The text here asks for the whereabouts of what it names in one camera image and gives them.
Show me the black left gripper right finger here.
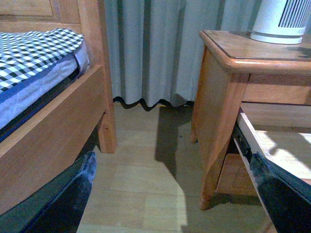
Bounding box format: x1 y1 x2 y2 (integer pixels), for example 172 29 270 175
250 153 311 233

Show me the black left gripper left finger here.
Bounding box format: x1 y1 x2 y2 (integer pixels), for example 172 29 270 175
0 151 97 233

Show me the wooden drawer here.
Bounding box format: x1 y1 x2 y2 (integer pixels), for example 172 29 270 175
232 106 311 227

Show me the wooden nightstand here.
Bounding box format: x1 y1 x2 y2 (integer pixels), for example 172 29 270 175
190 30 311 233

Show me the mattress with checkered sheet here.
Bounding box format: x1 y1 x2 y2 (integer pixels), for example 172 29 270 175
0 28 89 141

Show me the white ribbed air purifier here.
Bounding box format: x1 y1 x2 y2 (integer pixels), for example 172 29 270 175
250 0 311 44

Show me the grey pleated curtain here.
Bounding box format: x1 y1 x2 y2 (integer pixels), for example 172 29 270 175
104 0 260 107

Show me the wooden bed frame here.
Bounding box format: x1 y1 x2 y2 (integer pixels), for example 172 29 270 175
0 0 117 213

